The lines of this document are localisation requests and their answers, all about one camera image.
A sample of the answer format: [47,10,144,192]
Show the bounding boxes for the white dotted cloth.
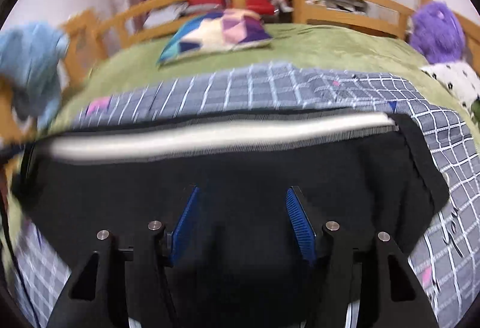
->
[421,61,479,119]

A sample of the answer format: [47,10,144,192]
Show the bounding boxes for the green fleece blanket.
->
[0,22,480,276]

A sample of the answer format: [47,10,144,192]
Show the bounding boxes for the black pants with white stripe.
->
[16,109,448,327]

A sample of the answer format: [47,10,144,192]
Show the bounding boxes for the wooden bed frame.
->
[60,0,414,93]

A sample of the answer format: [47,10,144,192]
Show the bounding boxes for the purple plush toy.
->
[409,1,465,64]

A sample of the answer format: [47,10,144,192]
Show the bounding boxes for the grey checked bed sheet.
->
[12,62,479,327]

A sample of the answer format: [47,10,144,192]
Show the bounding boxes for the light blue towel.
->
[1,22,70,130]

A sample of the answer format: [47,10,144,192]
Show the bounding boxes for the colourful geometric pillow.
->
[157,9,272,65]

